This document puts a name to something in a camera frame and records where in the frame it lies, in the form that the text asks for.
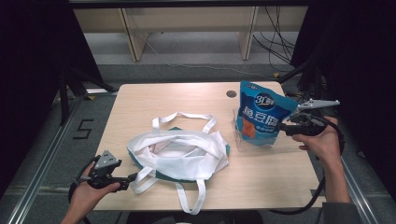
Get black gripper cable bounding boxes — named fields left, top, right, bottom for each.
left=268, top=115, right=347, bottom=217
left=67, top=154, right=102, bottom=224

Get clear plastic box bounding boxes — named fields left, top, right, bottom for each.
left=232, top=105, right=302, bottom=153

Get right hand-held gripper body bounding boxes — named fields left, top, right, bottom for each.
left=288, top=98, right=341, bottom=137

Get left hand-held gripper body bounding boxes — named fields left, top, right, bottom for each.
left=87, top=149, right=122, bottom=189

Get bundle of black cables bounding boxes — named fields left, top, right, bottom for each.
left=252, top=6, right=297, bottom=73

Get person's left hand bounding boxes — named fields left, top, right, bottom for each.
left=68, top=162, right=122, bottom=217

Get white tote bag coloured blobs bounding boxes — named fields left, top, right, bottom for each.
left=126, top=111, right=232, bottom=216

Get person's right hand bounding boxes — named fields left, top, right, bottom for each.
left=292, top=116, right=343, bottom=164

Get black metal stand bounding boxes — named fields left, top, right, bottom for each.
left=58, top=66, right=116, bottom=126
left=276, top=59, right=325, bottom=104

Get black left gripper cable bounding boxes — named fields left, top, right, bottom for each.
left=67, top=154, right=102, bottom=224

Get blue snack pouch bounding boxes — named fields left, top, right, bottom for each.
left=234, top=79, right=300, bottom=147

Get beige wooden shelf unit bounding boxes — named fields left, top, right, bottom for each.
left=74, top=6, right=309, bottom=63

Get dark curtain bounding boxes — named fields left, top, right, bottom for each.
left=0, top=0, right=105, bottom=200
left=290, top=0, right=396, bottom=200

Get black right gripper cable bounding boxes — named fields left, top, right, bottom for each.
left=268, top=115, right=347, bottom=217

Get person's dark clothing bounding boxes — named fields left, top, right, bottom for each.
left=126, top=210, right=265, bottom=224

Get aluminium floor rail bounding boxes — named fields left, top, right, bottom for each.
left=337, top=155, right=380, bottom=224
left=7, top=88, right=120, bottom=224

